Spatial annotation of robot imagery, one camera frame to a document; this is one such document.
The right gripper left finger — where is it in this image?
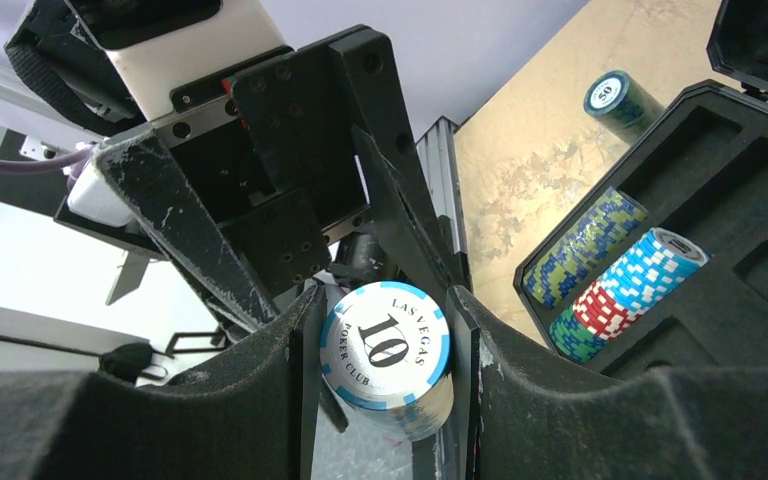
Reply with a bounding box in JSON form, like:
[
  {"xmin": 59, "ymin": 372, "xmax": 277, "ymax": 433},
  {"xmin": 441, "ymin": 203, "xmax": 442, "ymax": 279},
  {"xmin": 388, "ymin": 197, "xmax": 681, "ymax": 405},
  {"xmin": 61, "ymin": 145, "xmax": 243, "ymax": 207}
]
[{"xmin": 0, "ymin": 286, "xmax": 326, "ymax": 479}]

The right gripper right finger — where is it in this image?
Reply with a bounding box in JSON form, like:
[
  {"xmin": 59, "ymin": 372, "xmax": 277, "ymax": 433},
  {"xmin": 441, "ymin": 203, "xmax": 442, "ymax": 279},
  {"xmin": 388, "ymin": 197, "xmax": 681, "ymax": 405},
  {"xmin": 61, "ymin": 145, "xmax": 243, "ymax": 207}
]
[{"xmin": 446, "ymin": 286, "xmax": 768, "ymax": 479}]

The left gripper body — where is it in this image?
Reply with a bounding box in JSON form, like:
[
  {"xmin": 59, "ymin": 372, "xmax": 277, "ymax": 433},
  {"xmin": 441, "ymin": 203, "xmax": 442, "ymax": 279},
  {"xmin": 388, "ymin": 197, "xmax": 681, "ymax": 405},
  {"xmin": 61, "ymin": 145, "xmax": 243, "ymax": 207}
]
[{"xmin": 143, "ymin": 26, "xmax": 391, "ymax": 315}]

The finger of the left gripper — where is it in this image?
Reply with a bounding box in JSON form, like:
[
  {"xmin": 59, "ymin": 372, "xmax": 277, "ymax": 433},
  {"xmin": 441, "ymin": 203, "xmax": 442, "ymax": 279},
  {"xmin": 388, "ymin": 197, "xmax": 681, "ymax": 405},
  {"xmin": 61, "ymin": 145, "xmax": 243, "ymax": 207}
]
[
  {"xmin": 351, "ymin": 125, "xmax": 471, "ymax": 299},
  {"xmin": 95, "ymin": 129, "xmax": 278, "ymax": 332}
]

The white blue 10 chip stack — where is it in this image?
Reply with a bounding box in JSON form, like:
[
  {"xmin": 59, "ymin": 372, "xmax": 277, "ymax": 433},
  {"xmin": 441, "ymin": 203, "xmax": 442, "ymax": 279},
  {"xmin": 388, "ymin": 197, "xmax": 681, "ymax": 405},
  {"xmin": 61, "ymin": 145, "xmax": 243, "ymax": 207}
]
[{"xmin": 319, "ymin": 281, "xmax": 454, "ymax": 442}]

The dark green 50 chip stack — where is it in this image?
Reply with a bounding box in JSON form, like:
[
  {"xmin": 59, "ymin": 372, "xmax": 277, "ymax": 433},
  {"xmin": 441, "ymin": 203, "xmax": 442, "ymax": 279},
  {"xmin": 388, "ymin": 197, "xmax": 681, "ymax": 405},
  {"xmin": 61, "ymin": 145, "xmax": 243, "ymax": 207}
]
[{"xmin": 583, "ymin": 70, "xmax": 665, "ymax": 145}]

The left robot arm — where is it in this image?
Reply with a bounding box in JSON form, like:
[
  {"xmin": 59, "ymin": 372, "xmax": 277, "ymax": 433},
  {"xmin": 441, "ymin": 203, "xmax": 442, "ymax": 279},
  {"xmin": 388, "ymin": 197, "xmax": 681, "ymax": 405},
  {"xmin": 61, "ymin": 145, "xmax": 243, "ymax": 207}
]
[{"xmin": 4, "ymin": 1, "xmax": 470, "ymax": 332}]

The blue red green chip row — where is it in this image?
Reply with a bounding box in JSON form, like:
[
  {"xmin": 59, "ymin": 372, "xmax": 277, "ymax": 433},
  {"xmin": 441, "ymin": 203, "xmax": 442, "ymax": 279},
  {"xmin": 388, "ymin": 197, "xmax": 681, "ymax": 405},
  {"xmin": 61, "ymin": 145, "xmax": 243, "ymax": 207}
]
[{"xmin": 549, "ymin": 227, "xmax": 710, "ymax": 364}]

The black poker case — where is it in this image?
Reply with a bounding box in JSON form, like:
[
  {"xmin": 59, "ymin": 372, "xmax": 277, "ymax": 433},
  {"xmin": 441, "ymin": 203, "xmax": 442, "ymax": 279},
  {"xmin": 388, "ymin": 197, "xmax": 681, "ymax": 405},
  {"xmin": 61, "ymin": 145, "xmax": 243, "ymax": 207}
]
[{"xmin": 514, "ymin": 1, "xmax": 768, "ymax": 379}]

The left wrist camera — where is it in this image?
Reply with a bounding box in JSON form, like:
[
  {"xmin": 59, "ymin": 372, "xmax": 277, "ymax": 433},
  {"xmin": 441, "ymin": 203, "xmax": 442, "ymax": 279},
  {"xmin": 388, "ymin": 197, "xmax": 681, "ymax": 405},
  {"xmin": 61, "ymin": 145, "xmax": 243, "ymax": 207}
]
[{"xmin": 67, "ymin": 0, "xmax": 289, "ymax": 124}]

